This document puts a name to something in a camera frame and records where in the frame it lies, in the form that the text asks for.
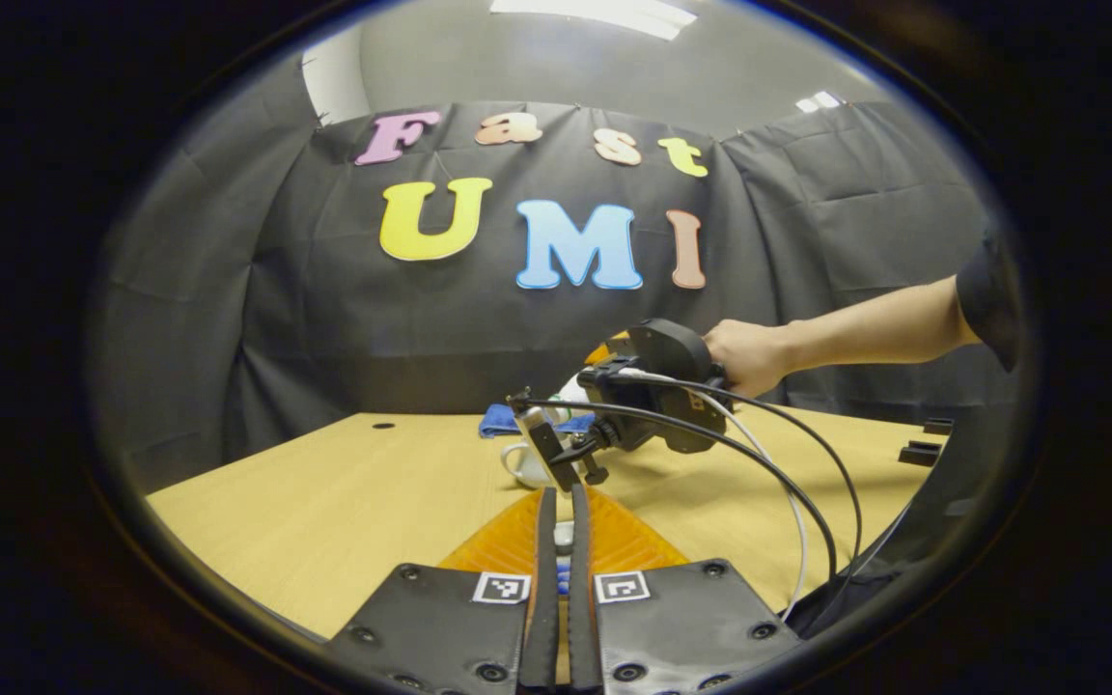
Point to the person's black shirt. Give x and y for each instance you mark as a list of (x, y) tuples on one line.
[(990, 299)]

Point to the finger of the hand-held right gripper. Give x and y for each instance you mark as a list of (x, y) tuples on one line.
[(606, 349)]

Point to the black backdrop cloth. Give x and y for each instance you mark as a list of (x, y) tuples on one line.
[(276, 319)]

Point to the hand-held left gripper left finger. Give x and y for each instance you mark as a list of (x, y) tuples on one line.
[(544, 541)]

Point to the small ceiling light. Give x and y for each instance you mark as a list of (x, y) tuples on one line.
[(819, 101)]

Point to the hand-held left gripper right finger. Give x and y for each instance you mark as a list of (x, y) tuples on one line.
[(579, 541)]

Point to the ceiling light panel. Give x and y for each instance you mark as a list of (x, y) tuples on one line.
[(595, 14)]

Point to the white teacup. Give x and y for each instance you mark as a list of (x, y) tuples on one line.
[(535, 468)]

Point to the blue towel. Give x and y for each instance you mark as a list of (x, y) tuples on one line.
[(498, 423)]

